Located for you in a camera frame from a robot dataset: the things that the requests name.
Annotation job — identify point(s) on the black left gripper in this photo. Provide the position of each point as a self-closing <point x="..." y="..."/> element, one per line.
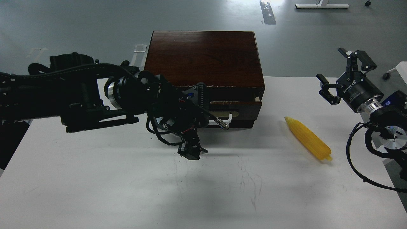
<point x="181" y="113"/>

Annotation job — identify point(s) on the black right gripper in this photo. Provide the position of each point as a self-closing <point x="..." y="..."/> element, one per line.
<point x="355" y="89"/>

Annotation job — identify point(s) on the wooden drawer with white handle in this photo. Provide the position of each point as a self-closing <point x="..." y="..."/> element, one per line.
<point x="244" y="113"/>

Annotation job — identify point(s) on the yellow corn cob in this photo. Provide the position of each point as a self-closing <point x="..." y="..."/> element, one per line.
<point x="308" y="139"/>

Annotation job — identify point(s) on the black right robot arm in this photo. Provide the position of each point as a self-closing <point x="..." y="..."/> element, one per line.
<point x="385" y="134"/>

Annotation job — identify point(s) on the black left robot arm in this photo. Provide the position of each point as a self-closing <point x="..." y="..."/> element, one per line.
<point x="87" y="94"/>

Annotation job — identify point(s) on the dark wooden drawer cabinet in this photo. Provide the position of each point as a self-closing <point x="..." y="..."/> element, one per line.
<point x="226" y="61"/>

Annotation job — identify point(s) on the white office chair base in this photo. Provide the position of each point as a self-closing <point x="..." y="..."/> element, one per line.
<point x="401" y="68"/>

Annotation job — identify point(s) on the white desk base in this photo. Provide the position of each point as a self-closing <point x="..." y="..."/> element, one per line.
<point x="322" y="4"/>

